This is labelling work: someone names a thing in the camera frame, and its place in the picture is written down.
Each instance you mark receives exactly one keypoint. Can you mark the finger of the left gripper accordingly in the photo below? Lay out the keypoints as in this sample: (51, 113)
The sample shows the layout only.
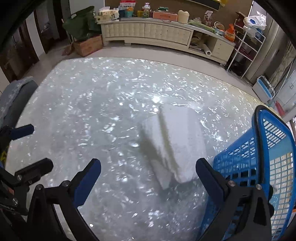
(34, 172)
(23, 131)

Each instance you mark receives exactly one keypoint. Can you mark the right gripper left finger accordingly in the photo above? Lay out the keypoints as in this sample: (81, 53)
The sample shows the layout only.
(83, 182)

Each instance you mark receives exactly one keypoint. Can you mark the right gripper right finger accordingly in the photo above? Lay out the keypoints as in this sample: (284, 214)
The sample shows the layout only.
(213, 181)

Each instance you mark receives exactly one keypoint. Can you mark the blue plastic basket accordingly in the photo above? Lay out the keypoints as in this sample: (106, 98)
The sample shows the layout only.
(259, 168)

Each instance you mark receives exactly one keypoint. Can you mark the white sponge block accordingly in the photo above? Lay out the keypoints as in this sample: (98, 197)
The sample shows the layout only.
(173, 141)

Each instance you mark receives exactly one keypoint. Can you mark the grey chair with lace cover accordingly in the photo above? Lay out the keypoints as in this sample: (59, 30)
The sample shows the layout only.
(14, 99)

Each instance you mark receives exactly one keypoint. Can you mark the white blue storage box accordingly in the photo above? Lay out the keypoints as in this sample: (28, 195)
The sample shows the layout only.
(264, 90)

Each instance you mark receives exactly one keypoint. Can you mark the cardboard box on floor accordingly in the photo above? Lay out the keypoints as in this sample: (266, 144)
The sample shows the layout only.
(89, 46)

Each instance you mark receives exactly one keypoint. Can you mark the green bag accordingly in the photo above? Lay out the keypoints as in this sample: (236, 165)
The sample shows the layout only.
(82, 25)

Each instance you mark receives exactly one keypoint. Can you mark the white paper roll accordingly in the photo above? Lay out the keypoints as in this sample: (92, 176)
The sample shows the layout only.
(206, 49)

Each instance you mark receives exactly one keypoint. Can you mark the white metal shelf rack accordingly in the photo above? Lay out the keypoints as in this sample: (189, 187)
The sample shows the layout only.
(248, 43)

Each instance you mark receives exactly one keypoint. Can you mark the cream tv cabinet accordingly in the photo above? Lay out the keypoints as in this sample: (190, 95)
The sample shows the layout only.
(174, 35)

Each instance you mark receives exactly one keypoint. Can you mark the tissue box on cabinet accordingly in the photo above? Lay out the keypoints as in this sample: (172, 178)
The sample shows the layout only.
(106, 14)

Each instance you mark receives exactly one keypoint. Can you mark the orange bag on cabinet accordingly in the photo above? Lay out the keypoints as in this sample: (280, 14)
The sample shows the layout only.
(229, 34)

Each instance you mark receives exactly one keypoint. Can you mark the silver standing air conditioner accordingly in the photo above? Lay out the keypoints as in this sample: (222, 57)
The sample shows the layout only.
(275, 55)

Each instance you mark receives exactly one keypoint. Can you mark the white plastic bag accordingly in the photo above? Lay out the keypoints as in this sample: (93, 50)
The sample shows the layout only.
(255, 22)

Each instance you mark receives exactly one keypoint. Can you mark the cream jar on cabinet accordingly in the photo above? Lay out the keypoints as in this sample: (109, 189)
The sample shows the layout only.
(183, 17)

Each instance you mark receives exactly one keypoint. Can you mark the pink box on cabinet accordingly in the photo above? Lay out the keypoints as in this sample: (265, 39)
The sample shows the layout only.
(164, 15)

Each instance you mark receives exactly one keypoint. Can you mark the wall mounted television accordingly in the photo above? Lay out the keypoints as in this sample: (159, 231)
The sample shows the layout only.
(215, 5)

